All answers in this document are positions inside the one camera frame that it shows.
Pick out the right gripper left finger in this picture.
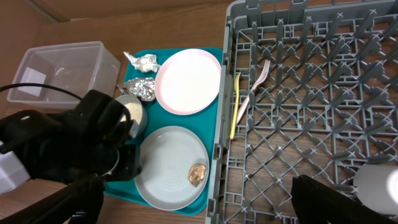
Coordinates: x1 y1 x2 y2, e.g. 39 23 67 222
1 174 104 223

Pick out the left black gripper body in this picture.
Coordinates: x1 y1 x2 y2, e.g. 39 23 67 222
103 144 142 182

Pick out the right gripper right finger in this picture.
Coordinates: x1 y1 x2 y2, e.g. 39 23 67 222
290 175 395 224

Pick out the white plastic cup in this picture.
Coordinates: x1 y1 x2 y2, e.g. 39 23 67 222
353 164 397 215

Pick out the yellow plastic spoon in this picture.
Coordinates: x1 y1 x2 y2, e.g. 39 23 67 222
229 72 241 140

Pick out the white plastic fork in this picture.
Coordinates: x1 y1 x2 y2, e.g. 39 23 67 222
236 60 271 123

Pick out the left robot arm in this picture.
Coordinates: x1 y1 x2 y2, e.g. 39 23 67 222
1 90 141 193

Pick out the grey dishwasher rack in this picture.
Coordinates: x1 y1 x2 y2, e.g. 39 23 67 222
206 1 397 223

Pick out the grey bowl with rice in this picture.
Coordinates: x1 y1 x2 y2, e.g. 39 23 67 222
116 95 148 139

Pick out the grey plate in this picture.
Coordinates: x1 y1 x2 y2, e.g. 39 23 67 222
134 126 210 211

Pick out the crumpled foil wrapper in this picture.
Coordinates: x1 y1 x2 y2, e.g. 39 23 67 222
116 77 155 101

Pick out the brown food scrap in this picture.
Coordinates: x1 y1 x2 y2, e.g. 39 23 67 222
188 163 206 187

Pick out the clear plastic bin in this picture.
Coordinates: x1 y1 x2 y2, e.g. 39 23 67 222
7 41 121 109

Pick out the crumpled white tissue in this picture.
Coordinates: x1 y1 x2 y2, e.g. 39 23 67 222
123 52 161 73

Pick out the teal serving tray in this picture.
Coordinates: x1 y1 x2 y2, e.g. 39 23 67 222
104 46 224 217

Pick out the white pink-rimmed plate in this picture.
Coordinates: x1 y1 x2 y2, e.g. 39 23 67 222
155 49 221 115

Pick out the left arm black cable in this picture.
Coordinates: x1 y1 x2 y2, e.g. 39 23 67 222
0 82 85 102

